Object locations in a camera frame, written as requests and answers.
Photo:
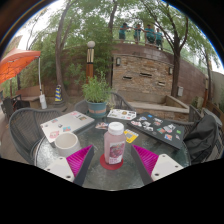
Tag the black laptop with stickers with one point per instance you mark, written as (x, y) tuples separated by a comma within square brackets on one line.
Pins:
[(156, 130)]

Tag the yellow card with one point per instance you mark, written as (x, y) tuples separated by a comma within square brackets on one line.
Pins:
[(131, 136)]

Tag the orange patio umbrella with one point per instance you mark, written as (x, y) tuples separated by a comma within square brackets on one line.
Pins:
[(16, 61)]

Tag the wooden bench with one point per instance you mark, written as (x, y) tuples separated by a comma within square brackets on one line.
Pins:
[(28, 95)]

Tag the flat round red coaster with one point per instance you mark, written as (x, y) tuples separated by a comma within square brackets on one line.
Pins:
[(108, 166)]

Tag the white cup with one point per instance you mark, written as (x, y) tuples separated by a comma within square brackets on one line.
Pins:
[(66, 146)]

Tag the green plant in teal pot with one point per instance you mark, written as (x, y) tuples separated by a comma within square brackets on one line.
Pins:
[(96, 93)]

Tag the small picture card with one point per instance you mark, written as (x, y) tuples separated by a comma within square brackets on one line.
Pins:
[(101, 125)]

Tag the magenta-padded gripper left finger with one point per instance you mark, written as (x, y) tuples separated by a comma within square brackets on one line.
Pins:
[(60, 166)]

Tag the blue yellow striped cone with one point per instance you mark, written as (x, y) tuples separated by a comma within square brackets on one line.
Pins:
[(58, 94)]

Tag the grey mesh armchair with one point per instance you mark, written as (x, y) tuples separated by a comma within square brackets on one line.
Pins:
[(120, 101), (193, 115), (23, 128)]

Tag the wall lantern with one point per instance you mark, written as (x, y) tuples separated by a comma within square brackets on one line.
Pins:
[(118, 61), (170, 71)]

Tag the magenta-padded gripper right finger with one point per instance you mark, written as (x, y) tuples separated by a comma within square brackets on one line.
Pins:
[(165, 165)]

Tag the white sticker sheet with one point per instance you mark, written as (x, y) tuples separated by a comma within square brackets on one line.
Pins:
[(121, 114)]

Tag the black backpack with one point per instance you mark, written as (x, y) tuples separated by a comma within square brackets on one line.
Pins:
[(201, 138)]

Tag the dark metal chair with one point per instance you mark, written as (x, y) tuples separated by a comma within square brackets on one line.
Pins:
[(9, 105)]

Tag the pink drink bottle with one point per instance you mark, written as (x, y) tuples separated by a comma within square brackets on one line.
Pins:
[(114, 146)]

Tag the silver laptop with stickers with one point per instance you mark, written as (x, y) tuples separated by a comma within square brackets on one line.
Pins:
[(68, 122)]

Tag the grey wall utility box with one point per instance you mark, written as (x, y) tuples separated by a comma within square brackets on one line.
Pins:
[(180, 91)]

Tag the globe lamp post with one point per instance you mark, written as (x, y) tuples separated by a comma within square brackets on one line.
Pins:
[(90, 61)]

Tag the person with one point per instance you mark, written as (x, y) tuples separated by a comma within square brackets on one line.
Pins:
[(123, 31), (149, 33), (137, 33), (159, 38)]

